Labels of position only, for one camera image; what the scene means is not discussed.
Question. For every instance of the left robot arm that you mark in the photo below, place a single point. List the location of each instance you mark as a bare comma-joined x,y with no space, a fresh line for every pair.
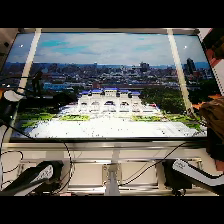
32,175

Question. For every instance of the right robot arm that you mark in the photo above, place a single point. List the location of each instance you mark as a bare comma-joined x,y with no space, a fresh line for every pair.
199,174

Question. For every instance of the heap of clothes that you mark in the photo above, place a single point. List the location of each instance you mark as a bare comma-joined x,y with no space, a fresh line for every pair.
215,41

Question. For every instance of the black garment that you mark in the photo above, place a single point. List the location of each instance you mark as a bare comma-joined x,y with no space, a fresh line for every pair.
215,146

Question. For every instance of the silver frame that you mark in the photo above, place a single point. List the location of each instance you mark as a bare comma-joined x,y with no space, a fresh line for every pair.
112,174

